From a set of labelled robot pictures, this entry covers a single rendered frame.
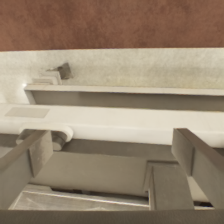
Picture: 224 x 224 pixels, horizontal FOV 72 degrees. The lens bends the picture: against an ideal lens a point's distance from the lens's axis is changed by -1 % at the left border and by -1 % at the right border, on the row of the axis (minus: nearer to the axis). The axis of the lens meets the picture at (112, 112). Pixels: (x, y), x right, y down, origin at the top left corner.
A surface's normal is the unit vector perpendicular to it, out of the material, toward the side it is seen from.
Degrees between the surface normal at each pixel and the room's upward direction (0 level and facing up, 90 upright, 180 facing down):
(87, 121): 90
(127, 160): 0
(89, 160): 0
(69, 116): 90
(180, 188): 90
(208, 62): 0
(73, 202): 90
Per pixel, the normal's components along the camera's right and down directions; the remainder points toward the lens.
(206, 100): -0.12, 0.62
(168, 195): -0.04, -0.78
